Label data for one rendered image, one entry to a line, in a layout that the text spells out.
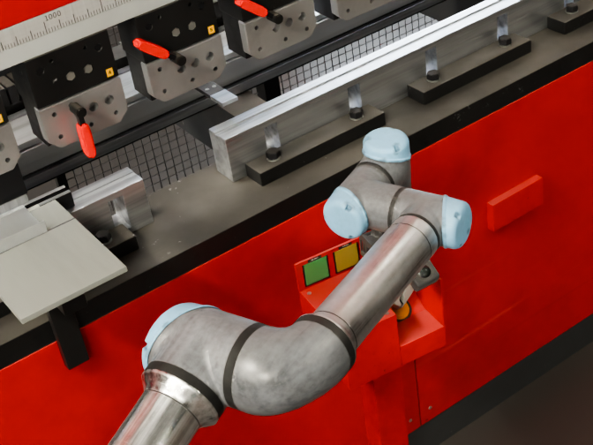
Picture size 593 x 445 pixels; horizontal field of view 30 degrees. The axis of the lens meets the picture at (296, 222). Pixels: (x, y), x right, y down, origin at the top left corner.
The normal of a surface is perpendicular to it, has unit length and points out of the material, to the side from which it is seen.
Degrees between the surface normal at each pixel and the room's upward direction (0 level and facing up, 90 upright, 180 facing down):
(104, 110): 90
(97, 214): 90
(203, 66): 90
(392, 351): 90
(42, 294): 0
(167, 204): 0
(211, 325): 8
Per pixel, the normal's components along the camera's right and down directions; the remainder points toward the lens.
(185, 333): -0.32, -0.65
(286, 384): 0.21, 0.20
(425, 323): -0.14, -0.81
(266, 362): -0.02, -0.32
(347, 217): -0.52, 0.58
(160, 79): 0.57, 0.41
